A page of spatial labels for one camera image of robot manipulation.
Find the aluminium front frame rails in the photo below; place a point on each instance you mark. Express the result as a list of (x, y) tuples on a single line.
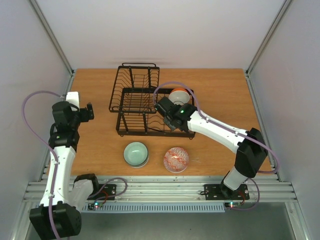
[(186, 189)]

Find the light green ceramic bowl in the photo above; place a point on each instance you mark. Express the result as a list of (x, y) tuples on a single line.
[(136, 154)]

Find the aluminium right frame post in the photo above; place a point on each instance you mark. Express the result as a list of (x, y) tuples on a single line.
[(269, 34)]

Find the grey slotted cable duct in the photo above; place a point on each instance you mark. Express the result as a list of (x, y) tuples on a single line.
[(164, 207)]

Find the red patterned bowl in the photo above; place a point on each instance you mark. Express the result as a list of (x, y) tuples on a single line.
[(176, 160)]

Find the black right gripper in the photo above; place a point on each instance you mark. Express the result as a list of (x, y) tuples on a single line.
[(162, 107)]

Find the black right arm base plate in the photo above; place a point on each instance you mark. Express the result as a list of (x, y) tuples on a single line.
[(212, 192)]

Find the black wire dish rack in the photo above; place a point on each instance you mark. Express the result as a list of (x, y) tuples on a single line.
[(132, 100)]

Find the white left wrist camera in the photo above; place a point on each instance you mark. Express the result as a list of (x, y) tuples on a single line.
[(73, 98)]

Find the left green led board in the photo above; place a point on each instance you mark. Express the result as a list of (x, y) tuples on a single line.
[(96, 205)]

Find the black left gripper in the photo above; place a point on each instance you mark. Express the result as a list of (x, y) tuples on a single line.
[(87, 117)]

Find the white bowl with orange outside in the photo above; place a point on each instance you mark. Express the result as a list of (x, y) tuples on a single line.
[(179, 96)]

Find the green led board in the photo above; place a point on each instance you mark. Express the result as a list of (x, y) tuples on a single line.
[(96, 205), (232, 204)]

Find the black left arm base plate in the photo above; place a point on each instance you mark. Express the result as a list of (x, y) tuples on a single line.
[(108, 190)]

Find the right green led board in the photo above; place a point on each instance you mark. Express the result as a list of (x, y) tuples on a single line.
[(232, 204)]

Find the aluminium frame post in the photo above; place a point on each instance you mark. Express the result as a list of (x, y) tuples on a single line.
[(48, 30), (269, 34)]

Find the aluminium left frame post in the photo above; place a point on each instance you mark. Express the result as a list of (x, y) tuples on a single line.
[(48, 30)]

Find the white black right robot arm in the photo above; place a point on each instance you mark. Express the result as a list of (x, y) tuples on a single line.
[(246, 145)]

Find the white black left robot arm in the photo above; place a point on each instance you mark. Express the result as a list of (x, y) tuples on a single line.
[(59, 212)]

